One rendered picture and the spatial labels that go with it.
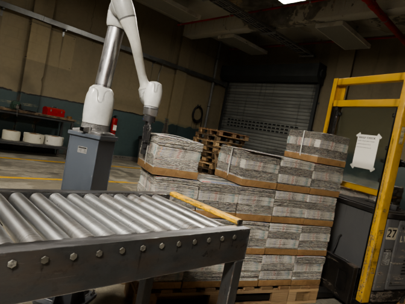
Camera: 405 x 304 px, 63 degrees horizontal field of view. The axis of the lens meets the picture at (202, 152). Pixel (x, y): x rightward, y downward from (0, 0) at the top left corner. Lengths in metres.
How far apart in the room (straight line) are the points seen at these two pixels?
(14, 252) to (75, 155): 1.21
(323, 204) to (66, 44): 7.21
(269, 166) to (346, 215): 1.15
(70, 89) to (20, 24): 1.67
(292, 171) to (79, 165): 1.40
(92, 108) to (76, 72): 6.78
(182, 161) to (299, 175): 0.89
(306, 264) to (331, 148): 0.89
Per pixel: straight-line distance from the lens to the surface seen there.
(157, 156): 1.92
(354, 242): 3.17
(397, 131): 2.83
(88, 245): 0.88
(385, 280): 3.17
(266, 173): 2.28
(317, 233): 2.69
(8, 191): 1.31
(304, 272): 2.74
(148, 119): 2.05
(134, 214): 1.21
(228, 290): 1.33
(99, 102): 1.94
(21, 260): 0.84
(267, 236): 2.40
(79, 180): 1.97
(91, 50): 8.90
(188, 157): 1.98
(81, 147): 1.96
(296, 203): 2.49
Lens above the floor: 1.11
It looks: 3 degrees down
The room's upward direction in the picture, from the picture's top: 11 degrees clockwise
